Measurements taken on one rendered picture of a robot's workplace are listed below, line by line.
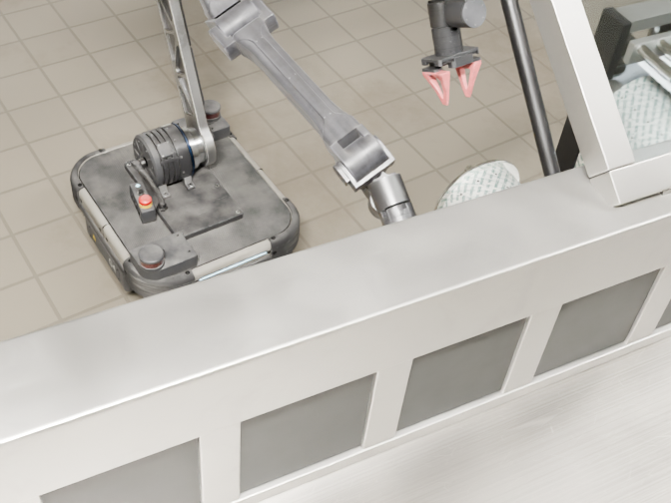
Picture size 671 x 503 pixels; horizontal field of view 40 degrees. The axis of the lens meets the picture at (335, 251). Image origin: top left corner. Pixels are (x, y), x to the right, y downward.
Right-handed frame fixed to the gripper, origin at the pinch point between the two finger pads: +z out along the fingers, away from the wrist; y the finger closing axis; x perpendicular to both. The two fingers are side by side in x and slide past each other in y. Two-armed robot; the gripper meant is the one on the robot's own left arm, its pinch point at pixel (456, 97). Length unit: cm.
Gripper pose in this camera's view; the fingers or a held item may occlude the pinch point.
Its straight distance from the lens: 192.9
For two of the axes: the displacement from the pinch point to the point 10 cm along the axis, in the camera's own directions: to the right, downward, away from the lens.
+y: 8.3, -3.6, 4.3
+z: 2.0, 9.1, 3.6
